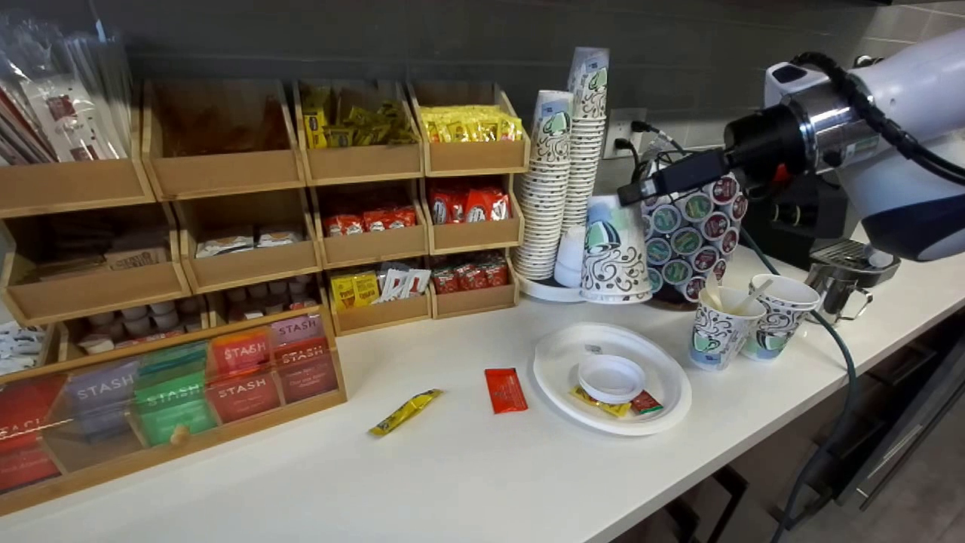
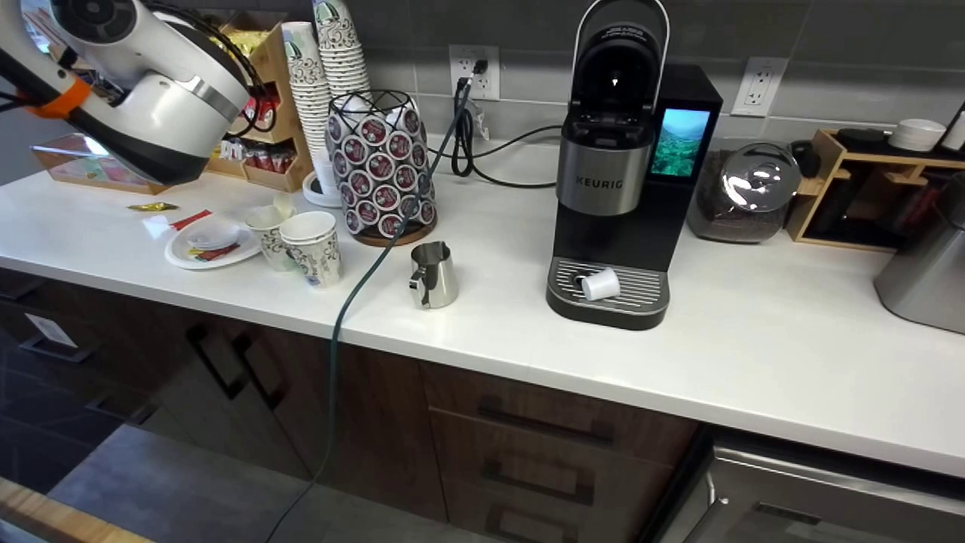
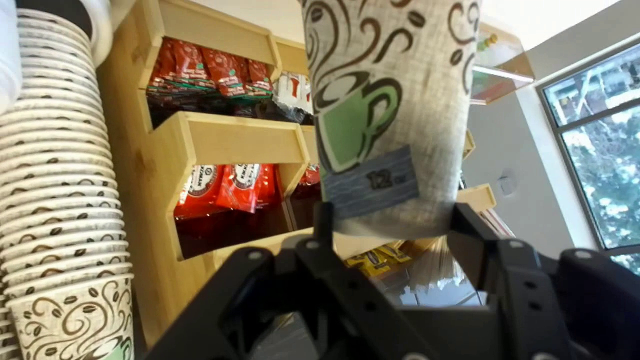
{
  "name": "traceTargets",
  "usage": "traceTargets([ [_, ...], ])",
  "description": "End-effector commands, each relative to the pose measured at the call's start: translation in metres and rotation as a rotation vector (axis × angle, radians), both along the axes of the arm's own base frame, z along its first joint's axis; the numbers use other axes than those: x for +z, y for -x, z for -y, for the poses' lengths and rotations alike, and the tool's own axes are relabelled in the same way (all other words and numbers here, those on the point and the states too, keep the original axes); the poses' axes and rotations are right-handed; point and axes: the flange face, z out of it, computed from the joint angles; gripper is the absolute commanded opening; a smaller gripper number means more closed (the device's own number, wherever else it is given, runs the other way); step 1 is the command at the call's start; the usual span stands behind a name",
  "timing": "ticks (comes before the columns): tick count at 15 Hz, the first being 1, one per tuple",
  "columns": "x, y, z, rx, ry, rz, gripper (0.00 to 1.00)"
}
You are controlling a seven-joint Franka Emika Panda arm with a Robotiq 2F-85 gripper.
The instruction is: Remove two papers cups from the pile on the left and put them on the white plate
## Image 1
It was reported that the brown packet pile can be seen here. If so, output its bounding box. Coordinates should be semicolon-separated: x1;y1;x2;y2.
41;220;176;272

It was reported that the grey tea bag stack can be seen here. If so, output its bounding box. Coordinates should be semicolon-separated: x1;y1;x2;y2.
62;358;145;440

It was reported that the upright printed paper cup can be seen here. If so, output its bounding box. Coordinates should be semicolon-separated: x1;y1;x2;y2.
689;284;769;373
745;272;828;362

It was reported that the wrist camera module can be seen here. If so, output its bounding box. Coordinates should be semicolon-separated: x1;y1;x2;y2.
761;56;821;112

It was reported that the green tea bag stack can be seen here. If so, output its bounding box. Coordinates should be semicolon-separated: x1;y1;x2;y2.
132;345;219;449

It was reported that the long yellow packet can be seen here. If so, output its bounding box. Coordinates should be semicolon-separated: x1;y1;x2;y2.
365;385;449;440

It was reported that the black coffee machine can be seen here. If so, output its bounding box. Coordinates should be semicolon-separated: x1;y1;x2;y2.
740;169;857;272

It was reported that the white dish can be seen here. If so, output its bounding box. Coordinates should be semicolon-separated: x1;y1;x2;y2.
515;264;597;307

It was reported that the red tea bag stack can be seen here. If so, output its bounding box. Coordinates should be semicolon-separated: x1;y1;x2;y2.
0;373;67;494

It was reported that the white packet pile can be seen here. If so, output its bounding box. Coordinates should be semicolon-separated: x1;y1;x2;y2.
376;259;438;305
0;318;53;381
193;226;304;262

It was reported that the black cabinet door handle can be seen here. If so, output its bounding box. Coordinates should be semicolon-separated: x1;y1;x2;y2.
660;494;708;543
702;466;755;529

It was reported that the maroon tea bag stack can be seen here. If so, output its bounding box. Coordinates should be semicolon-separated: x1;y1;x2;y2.
268;313;341;403

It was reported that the white plate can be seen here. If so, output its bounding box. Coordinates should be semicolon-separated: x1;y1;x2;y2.
530;319;697;440

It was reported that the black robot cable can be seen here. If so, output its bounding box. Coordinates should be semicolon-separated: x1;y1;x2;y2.
794;46;965;189

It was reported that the clear plastic bag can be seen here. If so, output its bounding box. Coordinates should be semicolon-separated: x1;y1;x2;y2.
0;9;140;169

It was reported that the creamer cup pile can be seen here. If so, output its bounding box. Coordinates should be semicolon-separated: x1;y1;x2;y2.
69;300;216;356

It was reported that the orange tea bag stack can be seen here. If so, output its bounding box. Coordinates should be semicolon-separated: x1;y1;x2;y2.
206;328;283;423

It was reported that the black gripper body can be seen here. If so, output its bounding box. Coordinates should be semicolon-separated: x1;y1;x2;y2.
720;102;811;193

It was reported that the white cup lid stack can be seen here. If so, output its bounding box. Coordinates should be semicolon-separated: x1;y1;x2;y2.
553;223;591;294

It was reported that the yellow packet pile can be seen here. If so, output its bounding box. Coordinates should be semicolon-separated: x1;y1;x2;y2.
421;102;528;145
329;268;387;318

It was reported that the white wall outlet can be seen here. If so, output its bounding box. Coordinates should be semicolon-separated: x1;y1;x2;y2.
605;118;650;171

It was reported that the wooden condiment organizer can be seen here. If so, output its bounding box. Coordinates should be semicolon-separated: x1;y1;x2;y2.
0;74;535;365

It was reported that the small white lid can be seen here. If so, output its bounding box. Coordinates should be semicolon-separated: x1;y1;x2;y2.
577;349;650;407

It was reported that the olive packet pile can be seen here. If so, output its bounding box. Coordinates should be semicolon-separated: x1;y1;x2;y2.
299;89;421;151

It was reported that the wire coffee pod carousel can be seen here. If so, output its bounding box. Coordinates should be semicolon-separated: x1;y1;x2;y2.
638;148;755;311

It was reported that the wooden tea box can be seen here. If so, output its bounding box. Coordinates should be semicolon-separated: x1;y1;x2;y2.
0;307;351;518

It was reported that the teal cable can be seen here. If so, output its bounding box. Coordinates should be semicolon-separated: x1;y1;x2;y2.
743;234;864;543

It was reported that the red packet pile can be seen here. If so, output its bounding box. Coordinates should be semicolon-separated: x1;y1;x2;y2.
430;181;512;226
323;202;424;237
432;253;512;297

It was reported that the black power cord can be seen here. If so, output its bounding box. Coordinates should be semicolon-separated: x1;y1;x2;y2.
628;116;695;162

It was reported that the dark pod pile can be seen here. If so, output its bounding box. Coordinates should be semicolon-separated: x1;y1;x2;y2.
212;275;325;326

